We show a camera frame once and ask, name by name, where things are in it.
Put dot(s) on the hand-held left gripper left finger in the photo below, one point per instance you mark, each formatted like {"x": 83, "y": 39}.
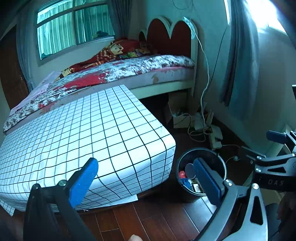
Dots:
{"x": 83, "y": 183}

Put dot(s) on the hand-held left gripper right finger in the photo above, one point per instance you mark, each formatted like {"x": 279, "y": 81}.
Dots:
{"x": 208, "y": 183}

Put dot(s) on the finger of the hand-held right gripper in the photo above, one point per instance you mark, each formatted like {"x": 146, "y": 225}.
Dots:
{"x": 276, "y": 136}
{"x": 254, "y": 155}

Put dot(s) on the red and white box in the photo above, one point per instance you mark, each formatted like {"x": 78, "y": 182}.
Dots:
{"x": 198, "y": 187}

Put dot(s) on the blue round container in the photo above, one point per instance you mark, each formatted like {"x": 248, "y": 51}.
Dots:
{"x": 190, "y": 171}

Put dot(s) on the blue wrapper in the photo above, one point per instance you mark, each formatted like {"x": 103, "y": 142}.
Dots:
{"x": 186, "y": 182}

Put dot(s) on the black bin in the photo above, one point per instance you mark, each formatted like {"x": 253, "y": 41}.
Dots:
{"x": 185, "y": 197}

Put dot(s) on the red plastic bag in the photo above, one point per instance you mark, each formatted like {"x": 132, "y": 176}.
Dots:
{"x": 182, "y": 173}

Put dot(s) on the white power strip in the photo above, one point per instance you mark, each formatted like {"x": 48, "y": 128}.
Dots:
{"x": 216, "y": 139}

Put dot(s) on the black grid white tablecloth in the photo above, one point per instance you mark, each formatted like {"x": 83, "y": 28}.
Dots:
{"x": 69, "y": 139}

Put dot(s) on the white router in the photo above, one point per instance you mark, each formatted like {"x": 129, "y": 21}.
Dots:
{"x": 201, "y": 120}

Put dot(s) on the cardboard box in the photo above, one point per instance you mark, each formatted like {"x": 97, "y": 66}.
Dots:
{"x": 178, "y": 109}

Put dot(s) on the blue-grey patterned curtain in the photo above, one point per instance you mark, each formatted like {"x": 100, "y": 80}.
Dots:
{"x": 240, "y": 58}

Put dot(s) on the pink cloth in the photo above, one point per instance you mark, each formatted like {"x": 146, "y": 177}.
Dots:
{"x": 37, "y": 90}

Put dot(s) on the bed with floral sheet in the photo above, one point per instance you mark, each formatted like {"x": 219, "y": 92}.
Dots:
{"x": 129, "y": 69}

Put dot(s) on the bright side window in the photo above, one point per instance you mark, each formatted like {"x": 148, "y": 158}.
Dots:
{"x": 266, "y": 14}

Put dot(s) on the brown wooden door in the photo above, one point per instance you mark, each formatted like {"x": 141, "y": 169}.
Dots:
{"x": 11, "y": 76}

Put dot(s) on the red printed blanket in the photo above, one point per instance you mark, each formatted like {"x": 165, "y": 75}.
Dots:
{"x": 104, "y": 55}

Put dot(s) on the grey curtain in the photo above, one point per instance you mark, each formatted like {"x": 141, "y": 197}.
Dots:
{"x": 24, "y": 58}
{"x": 118, "y": 18}

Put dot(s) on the red heart-shaped headboard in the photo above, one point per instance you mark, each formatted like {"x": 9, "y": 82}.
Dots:
{"x": 166, "y": 39}

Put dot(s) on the large sliding window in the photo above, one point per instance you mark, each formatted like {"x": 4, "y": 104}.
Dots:
{"x": 60, "y": 27}

